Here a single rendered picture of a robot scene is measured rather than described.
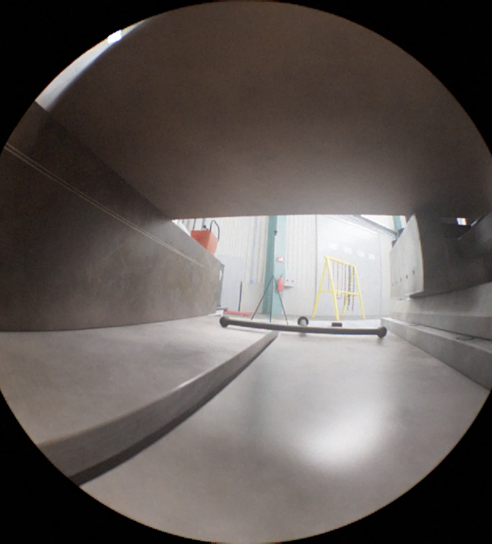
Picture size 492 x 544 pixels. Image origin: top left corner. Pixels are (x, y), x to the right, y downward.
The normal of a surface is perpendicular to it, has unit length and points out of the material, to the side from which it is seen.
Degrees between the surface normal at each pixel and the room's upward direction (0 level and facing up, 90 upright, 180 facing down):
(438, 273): 90
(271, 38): 180
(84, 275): 90
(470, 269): 90
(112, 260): 90
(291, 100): 180
